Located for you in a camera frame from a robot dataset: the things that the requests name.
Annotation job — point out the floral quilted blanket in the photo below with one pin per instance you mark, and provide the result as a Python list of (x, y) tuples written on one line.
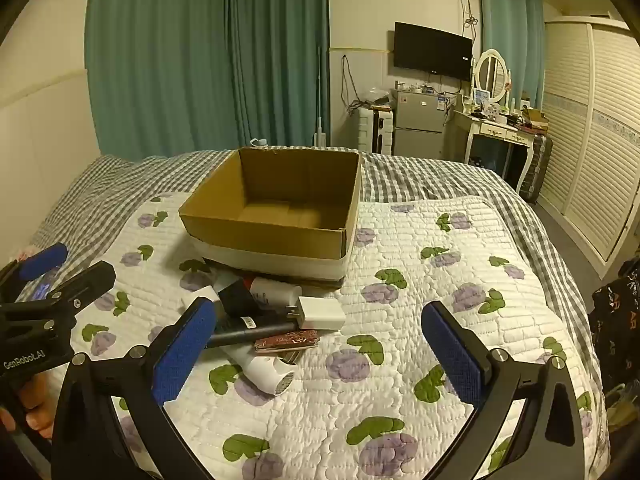
[(380, 280)]

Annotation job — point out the white mop pole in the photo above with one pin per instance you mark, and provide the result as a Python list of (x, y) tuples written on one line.
[(320, 110)]

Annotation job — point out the oval white-framed mirror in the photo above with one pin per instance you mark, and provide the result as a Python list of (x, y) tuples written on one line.
[(492, 77)]

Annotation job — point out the dark patterned clothing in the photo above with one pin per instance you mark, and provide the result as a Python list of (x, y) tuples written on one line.
[(617, 320)]

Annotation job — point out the cardboard box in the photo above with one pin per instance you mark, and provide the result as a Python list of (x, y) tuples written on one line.
[(280, 200)]

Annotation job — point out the white louvred wardrobe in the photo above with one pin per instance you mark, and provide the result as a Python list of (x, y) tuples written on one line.
[(590, 135)]

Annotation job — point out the narrow green curtain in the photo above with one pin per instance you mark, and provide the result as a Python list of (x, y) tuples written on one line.
[(505, 25)]

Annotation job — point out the white dressing table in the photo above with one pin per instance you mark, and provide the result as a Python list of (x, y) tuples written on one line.
[(492, 130)]

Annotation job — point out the wide green curtain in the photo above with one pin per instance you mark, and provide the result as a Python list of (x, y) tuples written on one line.
[(190, 60)]

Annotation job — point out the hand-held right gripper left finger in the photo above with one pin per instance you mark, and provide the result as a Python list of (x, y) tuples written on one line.
[(184, 352)]

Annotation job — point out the white charger plug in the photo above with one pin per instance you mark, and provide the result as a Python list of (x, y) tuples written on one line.
[(320, 312)]

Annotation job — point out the black cube adapter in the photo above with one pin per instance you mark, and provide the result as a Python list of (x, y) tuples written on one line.
[(235, 300)]

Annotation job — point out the dark suitcase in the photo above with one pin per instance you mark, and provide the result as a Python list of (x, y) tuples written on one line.
[(537, 165)]

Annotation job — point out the grey checked bed sheet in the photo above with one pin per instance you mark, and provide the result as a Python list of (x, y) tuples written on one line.
[(415, 180)]

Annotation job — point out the black cylindrical device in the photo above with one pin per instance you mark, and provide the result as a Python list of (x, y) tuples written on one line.
[(250, 331)]

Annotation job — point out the white suitcase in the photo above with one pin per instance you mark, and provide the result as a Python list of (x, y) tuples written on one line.
[(375, 130)]

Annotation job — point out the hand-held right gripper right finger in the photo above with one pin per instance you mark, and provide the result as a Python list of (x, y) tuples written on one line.
[(452, 355)]

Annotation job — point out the pink patterned wallet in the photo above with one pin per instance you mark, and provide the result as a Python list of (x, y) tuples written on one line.
[(285, 341)]

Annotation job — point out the person's left hand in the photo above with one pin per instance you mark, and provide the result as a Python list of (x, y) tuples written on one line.
[(37, 410)]

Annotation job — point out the black wall television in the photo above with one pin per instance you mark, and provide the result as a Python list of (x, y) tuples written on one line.
[(432, 50)]

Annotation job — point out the white bottle with red cap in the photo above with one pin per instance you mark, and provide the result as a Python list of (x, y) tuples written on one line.
[(277, 291)]

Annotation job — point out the grey small fridge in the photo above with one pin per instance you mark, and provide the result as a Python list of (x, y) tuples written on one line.
[(417, 125)]

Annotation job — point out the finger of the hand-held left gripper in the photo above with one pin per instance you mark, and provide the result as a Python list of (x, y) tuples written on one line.
[(87, 284), (42, 261)]

